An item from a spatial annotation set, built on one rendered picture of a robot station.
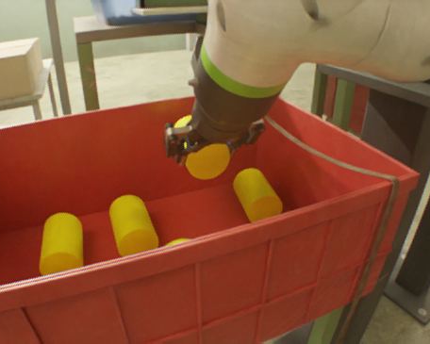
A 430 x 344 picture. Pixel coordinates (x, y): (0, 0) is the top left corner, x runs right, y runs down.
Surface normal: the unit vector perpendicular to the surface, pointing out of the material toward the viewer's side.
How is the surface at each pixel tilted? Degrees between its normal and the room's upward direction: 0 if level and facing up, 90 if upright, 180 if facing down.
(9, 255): 0
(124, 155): 90
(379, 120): 90
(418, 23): 88
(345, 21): 102
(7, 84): 90
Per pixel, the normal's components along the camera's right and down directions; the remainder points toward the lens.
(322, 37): 0.16, 0.85
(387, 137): -0.84, 0.27
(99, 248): 0.00, -0.87
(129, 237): 0.38, 0.46
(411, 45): 0.02, 0.74
